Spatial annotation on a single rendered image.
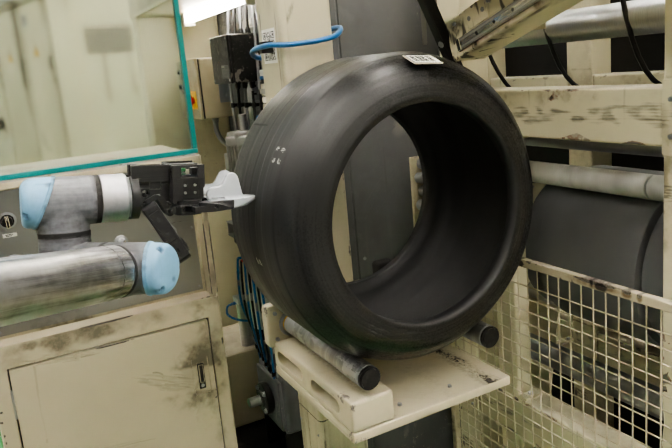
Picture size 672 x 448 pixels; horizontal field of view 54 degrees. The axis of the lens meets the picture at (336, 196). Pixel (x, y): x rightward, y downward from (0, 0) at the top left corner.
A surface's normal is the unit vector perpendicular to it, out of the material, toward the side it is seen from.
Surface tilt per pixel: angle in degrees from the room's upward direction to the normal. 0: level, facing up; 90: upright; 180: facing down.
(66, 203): 85
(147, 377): 90
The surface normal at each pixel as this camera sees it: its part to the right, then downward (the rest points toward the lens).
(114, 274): 0.94, -0.11
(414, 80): 0.44, -0.05
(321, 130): -0.21, -0.31
